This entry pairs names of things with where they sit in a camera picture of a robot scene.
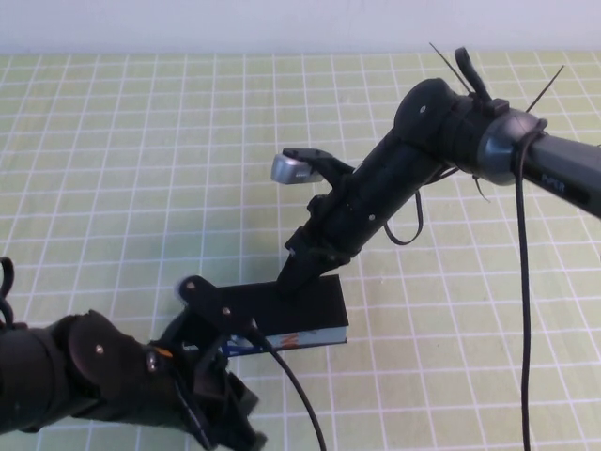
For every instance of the black glasses case blue print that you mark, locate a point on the black glasses case blue print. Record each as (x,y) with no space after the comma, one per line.
(300,310)

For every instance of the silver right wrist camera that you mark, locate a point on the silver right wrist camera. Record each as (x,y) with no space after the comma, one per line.
(288,169)

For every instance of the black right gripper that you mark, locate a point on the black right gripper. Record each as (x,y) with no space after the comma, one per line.
(319,235)

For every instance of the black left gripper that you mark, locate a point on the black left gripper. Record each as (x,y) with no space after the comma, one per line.
(197,376)

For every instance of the green checkered tablecloth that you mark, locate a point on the green checkered tablecloth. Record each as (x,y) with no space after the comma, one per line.
(141,164)

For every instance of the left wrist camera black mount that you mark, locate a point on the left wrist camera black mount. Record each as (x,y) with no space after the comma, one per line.
(211,300)

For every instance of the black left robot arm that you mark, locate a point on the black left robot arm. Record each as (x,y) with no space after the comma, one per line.
(47,366)

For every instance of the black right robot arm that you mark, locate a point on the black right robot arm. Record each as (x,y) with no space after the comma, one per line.
(422,122)

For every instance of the black zip tie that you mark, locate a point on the black zip tie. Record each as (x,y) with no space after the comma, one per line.
(453,70)
(547,87)
(480,188)

